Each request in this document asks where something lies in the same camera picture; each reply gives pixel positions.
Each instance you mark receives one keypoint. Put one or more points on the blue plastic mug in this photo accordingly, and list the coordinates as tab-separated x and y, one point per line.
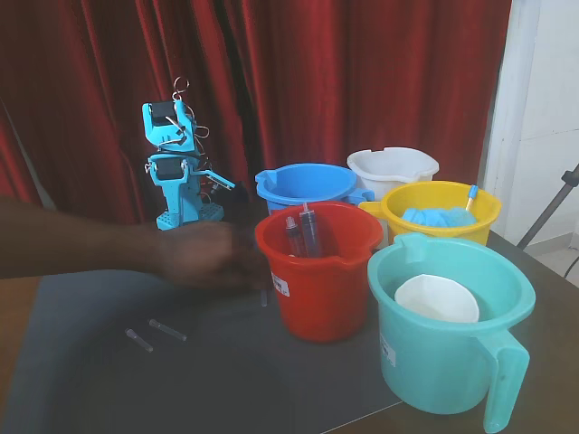
307	181

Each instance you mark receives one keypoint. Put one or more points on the blue crumpled cloth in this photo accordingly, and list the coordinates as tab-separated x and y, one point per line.
434	217

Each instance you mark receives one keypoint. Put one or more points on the large clear syringe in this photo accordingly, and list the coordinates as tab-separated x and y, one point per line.
311	230

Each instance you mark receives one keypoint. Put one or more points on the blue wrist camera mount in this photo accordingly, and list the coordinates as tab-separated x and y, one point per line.
219	180

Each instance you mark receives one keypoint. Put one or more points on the black power adapter box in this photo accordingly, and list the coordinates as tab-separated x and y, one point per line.
239	199

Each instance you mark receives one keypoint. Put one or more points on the white plastic mug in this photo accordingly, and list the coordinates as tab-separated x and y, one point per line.
384	174

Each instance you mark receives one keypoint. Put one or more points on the yellow plastic mug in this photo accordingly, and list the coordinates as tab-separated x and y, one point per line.
452	234

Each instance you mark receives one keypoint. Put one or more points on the clear needle cap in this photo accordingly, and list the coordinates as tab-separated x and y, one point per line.
138	340
167	330
263	299

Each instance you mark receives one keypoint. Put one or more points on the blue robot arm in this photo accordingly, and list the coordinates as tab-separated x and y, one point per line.
158	135

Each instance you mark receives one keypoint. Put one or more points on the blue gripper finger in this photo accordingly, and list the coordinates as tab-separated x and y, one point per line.
172	203
191	199

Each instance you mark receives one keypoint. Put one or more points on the person's forearm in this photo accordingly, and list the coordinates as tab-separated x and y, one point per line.
81	239

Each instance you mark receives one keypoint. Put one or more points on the teal plastic mug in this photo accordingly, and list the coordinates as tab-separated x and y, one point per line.
429	375

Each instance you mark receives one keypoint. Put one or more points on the red plastic mug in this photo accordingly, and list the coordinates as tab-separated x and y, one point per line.
316	307

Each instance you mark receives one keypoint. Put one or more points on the small clear syringe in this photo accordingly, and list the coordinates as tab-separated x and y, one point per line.
293	237

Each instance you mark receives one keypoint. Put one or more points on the white cup face mask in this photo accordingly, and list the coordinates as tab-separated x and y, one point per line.
434	298

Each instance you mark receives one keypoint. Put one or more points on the red curtain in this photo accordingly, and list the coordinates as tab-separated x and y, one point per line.
316	68

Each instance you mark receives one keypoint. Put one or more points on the grey table mat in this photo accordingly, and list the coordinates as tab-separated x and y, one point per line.
226	384

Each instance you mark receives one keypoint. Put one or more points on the blue-capped white tube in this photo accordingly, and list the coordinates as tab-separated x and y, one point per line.
471	196

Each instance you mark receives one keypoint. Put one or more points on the person's hand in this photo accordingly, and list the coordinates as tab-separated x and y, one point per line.
203	257

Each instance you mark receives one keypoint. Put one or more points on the black tripod leg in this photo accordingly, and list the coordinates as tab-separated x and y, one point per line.
549	208

